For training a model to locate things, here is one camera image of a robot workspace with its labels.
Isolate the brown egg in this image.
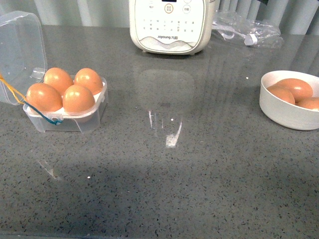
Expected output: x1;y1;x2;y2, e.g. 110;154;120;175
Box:
296;97;319;111
275;78;313;103
267;85;296;105
63;85;95;114

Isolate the brown egg box front-left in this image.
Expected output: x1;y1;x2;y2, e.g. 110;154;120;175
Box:
26;83;63;112

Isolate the grey pleated curtain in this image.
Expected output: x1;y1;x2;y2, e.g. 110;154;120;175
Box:
0;0;319;35

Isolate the brown egg back in bowl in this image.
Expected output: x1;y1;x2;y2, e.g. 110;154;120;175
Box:
275;78;313;103

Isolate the white power cable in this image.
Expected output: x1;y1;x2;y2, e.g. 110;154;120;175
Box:
212;20;257;46

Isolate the brown egg front in bowl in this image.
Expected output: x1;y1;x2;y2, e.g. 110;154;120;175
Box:
296;97;319;111

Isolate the brown egg box back-left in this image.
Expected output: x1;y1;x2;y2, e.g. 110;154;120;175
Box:
43;67;74;96

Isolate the clear plastic egg box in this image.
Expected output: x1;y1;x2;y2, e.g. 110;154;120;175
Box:
0;11;108;133

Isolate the white ceramic bowl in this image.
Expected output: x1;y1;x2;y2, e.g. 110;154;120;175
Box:
259;70;319;130

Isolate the yellow and blue string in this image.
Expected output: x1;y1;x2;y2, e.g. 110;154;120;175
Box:
0;73;63;125

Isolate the brown egg box back-right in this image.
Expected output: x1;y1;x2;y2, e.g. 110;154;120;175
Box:
74;68;103;95

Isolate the white Joyoung soymilk maker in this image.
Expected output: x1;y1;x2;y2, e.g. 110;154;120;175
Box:
129;0;220;55

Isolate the clear plastic bag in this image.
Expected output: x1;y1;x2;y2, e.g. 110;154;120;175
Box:
212;10;284;49

